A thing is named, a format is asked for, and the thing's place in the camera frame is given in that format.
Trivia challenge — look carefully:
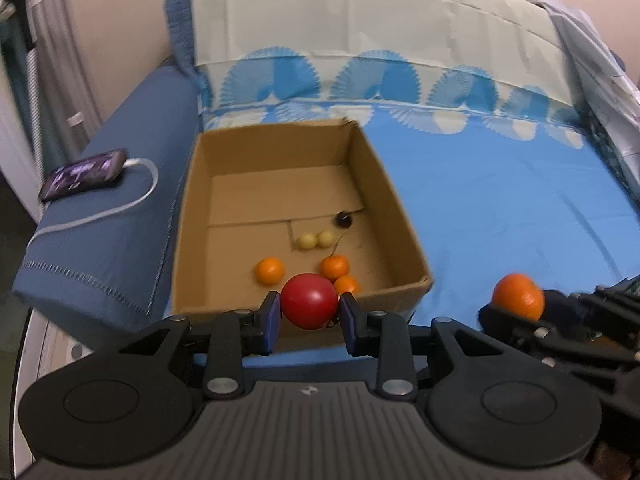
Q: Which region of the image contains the pale grey cloth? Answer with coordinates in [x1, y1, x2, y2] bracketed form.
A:
[522, 0, 640, 191]

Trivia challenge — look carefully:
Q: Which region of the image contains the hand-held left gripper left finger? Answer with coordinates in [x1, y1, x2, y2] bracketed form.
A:
[117, 292, 282, 401]

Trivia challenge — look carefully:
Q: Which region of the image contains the brown cardboard box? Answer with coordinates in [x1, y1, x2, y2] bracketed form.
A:
[170, 117, 435, 356]

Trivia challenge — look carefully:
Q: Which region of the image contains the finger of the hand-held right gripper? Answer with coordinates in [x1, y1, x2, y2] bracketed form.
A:
[544, 290, 596, 322]
[479, 305, 551, 348]

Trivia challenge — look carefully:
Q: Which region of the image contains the blue fan-print sheet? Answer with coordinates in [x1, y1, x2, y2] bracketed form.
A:
[190, 0, 640, 341]

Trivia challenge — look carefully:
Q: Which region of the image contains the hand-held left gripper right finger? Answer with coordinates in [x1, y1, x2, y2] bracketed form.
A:
[339, 294, 506, 401]

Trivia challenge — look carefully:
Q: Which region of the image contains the garment steamer on stand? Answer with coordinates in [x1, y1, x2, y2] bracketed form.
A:
[30, 0, 106, 161]

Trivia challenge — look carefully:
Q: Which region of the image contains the small orange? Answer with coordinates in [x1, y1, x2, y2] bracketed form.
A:
[333, 275, 362, 297]
[491, 273, 546, 322]
[255, 257, 286, 285]

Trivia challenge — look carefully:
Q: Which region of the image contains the orange with green stem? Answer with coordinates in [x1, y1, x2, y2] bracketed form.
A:
[319, 255, 350, 281]

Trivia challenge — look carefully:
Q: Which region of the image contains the black smartphone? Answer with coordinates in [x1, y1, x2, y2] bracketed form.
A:
[39, 148, 128, 202]

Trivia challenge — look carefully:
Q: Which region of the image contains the red cherry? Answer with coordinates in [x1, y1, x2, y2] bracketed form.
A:
[280, 273, 339, 331]

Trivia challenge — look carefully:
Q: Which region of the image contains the blue sofa armrest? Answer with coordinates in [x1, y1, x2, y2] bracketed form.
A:
[11, 0, 208, 333]

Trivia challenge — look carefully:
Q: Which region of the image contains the white charging cable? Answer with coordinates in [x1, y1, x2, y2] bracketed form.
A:
[25, 157, 160, 261]

